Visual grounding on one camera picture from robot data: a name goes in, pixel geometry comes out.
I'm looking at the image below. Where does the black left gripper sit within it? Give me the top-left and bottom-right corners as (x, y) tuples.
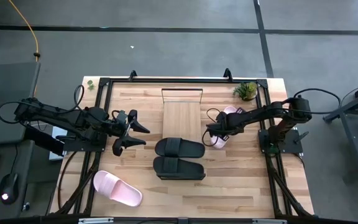
(106, 109), (151, 157)

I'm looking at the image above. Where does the pink slide sandal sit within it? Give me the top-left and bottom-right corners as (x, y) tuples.
(209, 105), (239, 150)
(93, 170), (144, 208)

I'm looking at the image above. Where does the black slide sandal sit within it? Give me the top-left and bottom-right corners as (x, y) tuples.
(154, 138), (206, 159)
(152, 156), (207, 181)

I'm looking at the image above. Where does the small green potted plant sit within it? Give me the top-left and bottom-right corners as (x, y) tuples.
(232, 81), (259, 102)

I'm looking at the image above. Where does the white power box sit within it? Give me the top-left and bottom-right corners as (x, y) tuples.
(48, 124), (68, 161)

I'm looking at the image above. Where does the dark desk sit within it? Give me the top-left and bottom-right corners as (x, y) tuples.
(0, 139), (62, 220)

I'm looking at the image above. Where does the grey metal table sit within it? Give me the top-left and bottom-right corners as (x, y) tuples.
(323, 77), (358, 178)

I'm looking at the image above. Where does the black computer mouse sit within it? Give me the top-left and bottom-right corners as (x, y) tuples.
(0, 172), (20, 205)

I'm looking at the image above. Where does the grey desk top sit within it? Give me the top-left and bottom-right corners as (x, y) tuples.
(0, 62), (41, 146)

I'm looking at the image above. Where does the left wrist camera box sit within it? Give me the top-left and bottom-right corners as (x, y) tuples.
(116, 110), (129, 124)

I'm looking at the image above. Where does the wooden shelf black metal frame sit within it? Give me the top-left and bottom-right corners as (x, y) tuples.
(157, 88), (207, 181)

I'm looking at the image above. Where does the black metal rig frame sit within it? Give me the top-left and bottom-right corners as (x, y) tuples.
(53, 77), (315, 218)

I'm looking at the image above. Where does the silver metal bracket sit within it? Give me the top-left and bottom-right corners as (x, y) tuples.
(252, 219), (287, 224)
(78, 217), (114, 224)

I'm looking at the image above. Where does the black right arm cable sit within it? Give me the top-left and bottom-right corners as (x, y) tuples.
(292, 88), (342, 114)

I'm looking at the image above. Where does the yellow cable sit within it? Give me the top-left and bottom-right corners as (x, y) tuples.
(8, 0), (40, 62)

